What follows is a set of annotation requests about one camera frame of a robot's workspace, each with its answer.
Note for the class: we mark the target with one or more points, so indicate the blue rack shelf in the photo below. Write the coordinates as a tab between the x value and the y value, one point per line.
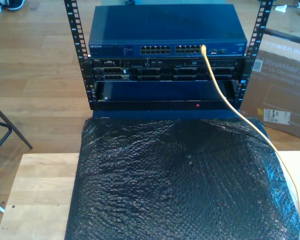
152	91

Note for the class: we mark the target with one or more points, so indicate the black rack server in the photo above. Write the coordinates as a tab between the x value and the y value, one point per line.
152	72

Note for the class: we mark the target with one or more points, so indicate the black bubble mat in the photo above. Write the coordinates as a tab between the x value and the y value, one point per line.
177	187

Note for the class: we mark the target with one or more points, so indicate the brown cardboard box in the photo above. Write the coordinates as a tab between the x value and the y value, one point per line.
285	82

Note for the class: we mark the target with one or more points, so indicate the dark shoe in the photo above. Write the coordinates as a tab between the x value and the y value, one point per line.
16	4

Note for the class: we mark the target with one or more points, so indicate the black perforated rack post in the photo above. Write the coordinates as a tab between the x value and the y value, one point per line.
245	72
86	75

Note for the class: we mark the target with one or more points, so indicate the blue network switch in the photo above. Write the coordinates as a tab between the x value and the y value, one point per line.
165	25

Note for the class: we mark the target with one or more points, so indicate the black metal stool frame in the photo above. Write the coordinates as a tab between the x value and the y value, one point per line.
15	128

